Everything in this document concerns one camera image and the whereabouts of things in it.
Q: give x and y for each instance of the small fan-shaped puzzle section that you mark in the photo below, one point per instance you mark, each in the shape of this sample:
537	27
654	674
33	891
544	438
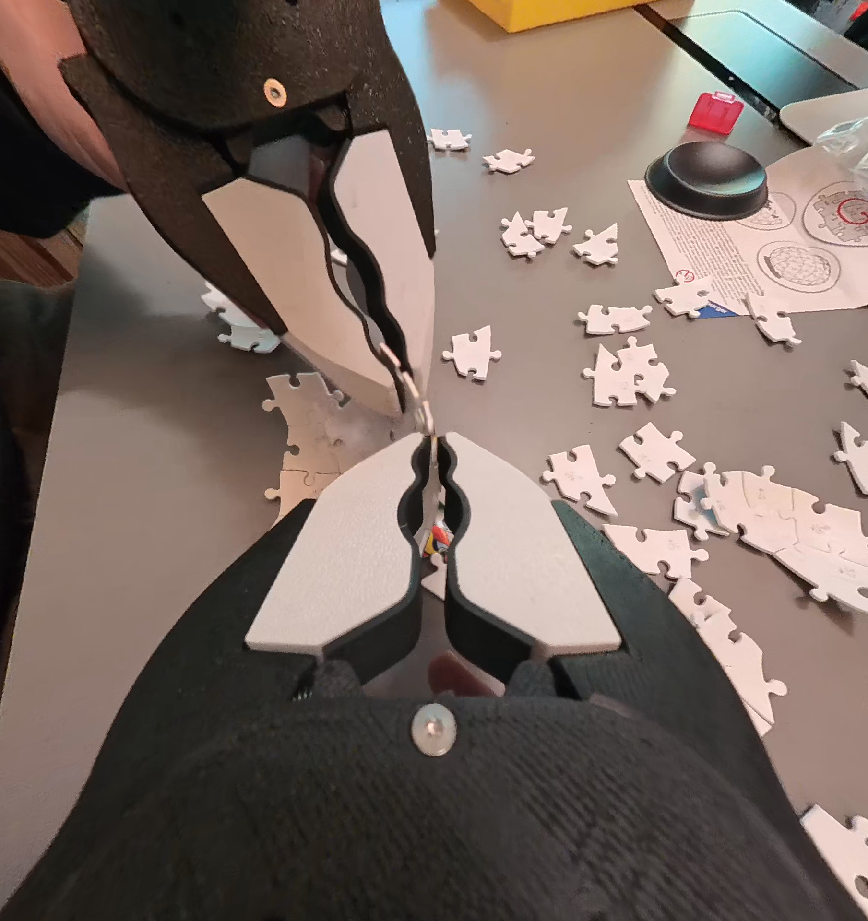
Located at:
250	338

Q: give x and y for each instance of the small assembled puzzle cluster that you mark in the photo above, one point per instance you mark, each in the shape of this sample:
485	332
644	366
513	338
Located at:
736	662

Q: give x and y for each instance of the person's left hand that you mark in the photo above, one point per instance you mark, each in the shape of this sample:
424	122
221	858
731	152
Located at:
41	72

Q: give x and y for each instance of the white puzzle pieces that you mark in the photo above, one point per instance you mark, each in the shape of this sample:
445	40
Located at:
470	352

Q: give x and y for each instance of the person's right hand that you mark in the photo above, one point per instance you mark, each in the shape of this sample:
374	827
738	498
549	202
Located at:
455	676

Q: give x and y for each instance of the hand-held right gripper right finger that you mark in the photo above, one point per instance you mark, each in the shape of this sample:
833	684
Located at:
527	575

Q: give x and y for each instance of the small red plastic cube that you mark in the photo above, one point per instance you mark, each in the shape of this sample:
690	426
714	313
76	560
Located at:
714	115

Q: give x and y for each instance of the large curved white puzzle section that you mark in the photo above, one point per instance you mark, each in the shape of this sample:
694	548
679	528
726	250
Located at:
311	432

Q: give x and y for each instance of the yellow plastic bin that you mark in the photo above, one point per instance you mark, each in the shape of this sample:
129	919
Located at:
549	13

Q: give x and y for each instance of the person's left forearm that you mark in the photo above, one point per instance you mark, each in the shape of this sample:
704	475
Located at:
16	180

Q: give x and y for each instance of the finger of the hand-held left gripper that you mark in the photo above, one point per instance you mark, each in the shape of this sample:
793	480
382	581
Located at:
398	237
282	273

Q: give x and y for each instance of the black round ball stand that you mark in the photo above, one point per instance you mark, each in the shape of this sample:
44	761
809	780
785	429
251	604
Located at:
707	180

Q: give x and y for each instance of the flat assembled white puzzle section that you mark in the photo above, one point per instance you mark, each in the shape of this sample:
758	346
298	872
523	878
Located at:
786	525

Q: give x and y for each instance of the white board stand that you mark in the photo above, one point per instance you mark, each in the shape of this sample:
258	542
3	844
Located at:
822	108

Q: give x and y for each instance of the printed paper instruction sheet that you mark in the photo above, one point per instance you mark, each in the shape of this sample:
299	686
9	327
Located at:
700	237

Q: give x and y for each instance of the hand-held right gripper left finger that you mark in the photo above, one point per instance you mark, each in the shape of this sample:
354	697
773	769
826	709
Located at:
340	568

